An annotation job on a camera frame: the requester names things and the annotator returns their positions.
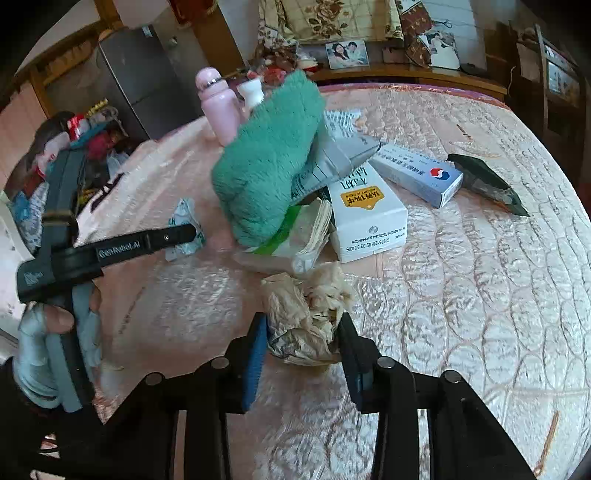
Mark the white plastic bag black print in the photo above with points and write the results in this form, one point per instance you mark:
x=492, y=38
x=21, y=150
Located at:
x=106, y=194

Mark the small black device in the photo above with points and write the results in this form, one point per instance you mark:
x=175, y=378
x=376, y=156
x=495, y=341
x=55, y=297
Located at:
x=474, y=69

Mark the pile of clothes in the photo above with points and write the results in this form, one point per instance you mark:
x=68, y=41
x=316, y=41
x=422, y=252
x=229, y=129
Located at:
x=78, y=138

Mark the wooden shelf rack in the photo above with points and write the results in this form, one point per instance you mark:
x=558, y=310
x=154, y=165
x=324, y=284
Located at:
x=549, y=50

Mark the white printed photo panel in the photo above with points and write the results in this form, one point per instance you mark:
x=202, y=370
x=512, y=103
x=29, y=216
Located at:
x=441, y=48

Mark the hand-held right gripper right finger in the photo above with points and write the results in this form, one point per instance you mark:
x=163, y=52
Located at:
x=353, y=369

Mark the small red trinket pile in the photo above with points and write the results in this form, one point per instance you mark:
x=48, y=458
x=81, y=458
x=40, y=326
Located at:
x=277, y=69

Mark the cream floral blanket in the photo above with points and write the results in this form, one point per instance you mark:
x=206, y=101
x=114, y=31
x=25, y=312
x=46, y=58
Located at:
x=332, y=18

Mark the person's left hand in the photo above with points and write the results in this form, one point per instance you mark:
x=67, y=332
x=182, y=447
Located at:
x=34, y=355

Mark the pink quilted bed mattress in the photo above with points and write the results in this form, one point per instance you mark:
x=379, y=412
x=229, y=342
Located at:
x=461, y=300

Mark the person's left forearm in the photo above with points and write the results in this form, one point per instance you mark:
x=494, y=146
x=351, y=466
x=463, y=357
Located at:
x=27, y=438

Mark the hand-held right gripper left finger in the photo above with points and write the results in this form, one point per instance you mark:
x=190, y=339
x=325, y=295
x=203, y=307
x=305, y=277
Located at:
x=256, y=364

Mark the white printed sachet strip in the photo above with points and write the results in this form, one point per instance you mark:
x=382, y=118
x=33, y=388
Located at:
x=341, y=122

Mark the light blue wrapper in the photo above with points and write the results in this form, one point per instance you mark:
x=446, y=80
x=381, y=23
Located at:
x=184, y=230

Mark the white and yellow milk box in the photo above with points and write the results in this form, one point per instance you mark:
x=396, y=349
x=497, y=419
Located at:
x=364, y=217

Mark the brown floral quilt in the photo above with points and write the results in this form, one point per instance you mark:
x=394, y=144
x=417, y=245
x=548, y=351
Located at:
x=415, y=32

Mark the wooden headboard cabinet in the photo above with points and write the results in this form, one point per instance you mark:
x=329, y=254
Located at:
x=415, y=76

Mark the green and white tissue packet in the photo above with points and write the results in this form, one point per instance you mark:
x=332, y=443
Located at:
x=295, y=240

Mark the small white bottle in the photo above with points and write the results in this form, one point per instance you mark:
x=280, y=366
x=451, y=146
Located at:
x=251, y=92

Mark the grey refrigerator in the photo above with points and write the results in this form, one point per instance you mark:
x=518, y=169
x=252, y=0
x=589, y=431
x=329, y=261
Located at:
x=138, y=78

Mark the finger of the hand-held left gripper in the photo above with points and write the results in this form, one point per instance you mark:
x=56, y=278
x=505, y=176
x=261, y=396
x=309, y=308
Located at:
x=152, y=241

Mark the colourful printed box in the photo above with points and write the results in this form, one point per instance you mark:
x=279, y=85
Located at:
x=562, y=81

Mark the pink bottle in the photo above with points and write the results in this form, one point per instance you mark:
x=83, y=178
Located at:
x=218, y=110

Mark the grey-white striped packet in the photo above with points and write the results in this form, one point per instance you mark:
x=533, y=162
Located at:
x=341, y=159

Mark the blue and white medicine box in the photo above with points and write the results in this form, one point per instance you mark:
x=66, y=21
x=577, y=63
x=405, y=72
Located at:
x=415, y=173

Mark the dark green wrapper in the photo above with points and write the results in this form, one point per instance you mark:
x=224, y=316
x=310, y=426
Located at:
x=489, y=184

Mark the beige tissue paper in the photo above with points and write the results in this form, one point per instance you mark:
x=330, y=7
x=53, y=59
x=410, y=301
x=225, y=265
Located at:
x=304, y=318

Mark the framed couple photo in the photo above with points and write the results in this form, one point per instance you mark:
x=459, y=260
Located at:
x=346, y=54

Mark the green fluffy towel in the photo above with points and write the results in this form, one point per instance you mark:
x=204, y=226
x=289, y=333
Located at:
x=268, y=157

